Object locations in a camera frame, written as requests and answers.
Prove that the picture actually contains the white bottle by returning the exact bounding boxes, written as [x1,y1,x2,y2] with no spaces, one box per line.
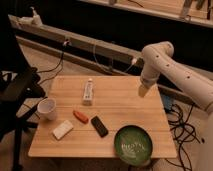
[83,78,93,105]

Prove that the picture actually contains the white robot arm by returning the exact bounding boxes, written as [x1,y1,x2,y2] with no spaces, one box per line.
[140,41,213,171]

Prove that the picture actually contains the green ceramic bowl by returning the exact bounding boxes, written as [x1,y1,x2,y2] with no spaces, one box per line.
[114,125,153,166]

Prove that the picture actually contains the blue box on floor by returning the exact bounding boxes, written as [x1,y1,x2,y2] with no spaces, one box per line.
[161,95,173,110]

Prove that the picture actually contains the wooden table board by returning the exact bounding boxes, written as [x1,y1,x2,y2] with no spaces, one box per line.
[28,76,177,158]

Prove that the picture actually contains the black remote control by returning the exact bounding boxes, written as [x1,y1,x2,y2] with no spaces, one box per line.
[91,116,108,137]

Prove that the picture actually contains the orange carrot toy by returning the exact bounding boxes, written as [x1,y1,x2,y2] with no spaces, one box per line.
[73,110,89,124]

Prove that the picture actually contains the white rectangular block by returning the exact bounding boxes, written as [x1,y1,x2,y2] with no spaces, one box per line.
[52,120,74,140]

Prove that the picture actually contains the white paper cup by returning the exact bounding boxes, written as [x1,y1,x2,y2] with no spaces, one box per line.
[37,98,57,120]

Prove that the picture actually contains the black office chair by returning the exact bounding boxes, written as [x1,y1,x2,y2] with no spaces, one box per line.
[0,10,45,171]

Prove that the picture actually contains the grey metal rail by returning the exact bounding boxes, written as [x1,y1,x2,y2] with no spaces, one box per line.
[9,15,147,68]

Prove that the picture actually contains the black floor cables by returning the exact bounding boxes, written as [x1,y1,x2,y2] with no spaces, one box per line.
[165,103,206,171]

